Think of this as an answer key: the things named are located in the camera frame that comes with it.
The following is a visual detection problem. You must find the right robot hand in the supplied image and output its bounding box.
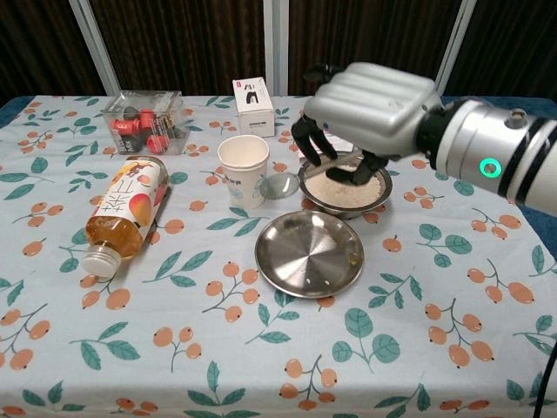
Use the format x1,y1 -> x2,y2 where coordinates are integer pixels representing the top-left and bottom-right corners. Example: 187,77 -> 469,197
290,62 -> 443,186

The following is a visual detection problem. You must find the metal spoon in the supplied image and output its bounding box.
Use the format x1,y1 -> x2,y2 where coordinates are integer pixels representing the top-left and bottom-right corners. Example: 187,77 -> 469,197
259,150 -> 365,200

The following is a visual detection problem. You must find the white rice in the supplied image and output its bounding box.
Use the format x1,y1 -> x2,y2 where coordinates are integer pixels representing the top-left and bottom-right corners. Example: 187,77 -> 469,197
304,164 -> 382,207

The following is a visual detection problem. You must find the stainless steel bowl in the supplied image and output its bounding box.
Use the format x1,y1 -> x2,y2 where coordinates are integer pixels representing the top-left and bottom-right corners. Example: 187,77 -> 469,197
297,150 -> 393,220

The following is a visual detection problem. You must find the white paper cup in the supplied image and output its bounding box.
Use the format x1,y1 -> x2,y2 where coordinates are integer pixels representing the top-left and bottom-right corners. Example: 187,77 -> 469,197
217,135 -> 271,210

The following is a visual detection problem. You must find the stainless steel plate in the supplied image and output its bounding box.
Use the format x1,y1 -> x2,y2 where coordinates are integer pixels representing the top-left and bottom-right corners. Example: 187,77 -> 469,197
254,210 -> 365,300

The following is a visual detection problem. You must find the pink wet wipes pack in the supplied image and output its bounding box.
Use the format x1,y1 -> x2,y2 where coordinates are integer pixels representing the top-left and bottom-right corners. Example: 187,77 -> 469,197
297,125 -> 362,158

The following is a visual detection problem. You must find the small white carton box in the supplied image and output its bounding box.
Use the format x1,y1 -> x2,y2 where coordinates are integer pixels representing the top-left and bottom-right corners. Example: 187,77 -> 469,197
232,77 -> 276,138

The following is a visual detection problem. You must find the dark brown curtain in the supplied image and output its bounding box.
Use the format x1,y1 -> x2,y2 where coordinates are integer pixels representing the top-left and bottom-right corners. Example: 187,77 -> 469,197
0,0 -> 557,108

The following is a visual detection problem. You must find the clear plastic box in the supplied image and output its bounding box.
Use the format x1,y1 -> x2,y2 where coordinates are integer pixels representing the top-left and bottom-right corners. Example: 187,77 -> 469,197
101,90 -> 191,157

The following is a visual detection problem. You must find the floral print tablecloth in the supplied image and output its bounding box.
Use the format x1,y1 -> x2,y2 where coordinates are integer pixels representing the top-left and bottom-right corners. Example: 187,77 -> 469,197
0,94 -> 557,418

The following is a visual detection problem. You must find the peach tea bottle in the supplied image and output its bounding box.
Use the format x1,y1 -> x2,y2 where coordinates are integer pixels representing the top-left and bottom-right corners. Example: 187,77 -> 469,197
80,155 -> 171,280

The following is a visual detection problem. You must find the silver metal frame post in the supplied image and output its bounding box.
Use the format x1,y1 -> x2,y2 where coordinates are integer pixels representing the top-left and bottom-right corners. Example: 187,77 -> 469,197
263,0 -> 291,97
68,0 -> 122,96
431,0 -> 476,97

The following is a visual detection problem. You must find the black cable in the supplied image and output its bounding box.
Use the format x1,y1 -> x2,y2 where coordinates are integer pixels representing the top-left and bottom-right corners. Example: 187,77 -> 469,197
532,367 -> 557,418

